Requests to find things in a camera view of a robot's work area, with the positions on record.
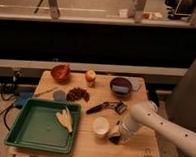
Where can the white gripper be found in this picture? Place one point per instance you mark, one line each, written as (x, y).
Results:
(115, 135)

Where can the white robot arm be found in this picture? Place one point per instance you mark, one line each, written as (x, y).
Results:
(145, 114)

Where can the blue sponge eraser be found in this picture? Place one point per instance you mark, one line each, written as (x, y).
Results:
(120, 89)

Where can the white plastic cup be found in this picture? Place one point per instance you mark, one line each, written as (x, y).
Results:
(100, 126)

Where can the dark brown bowl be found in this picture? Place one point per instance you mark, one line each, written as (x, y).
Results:
(120, 81)

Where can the grey cloth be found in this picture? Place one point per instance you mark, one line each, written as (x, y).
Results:
(135, 84)

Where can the bunch of dark grapes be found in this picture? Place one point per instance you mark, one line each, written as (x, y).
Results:
(76, 94)

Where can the red yellow apple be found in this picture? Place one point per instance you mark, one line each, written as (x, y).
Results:
(90, 75)

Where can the grey round lid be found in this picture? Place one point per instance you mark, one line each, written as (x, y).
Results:
(59, 96)

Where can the green plastic tray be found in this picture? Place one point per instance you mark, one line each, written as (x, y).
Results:
(36, 127)

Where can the wooden stick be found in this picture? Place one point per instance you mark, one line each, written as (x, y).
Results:
(45, 92)

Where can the red bowl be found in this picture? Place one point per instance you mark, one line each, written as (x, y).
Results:
(60, 73)

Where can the blue power box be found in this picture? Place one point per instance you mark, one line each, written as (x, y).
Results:
(22, 99)

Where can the black handled peeler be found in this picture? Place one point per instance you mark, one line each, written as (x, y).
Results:
(118, 106)

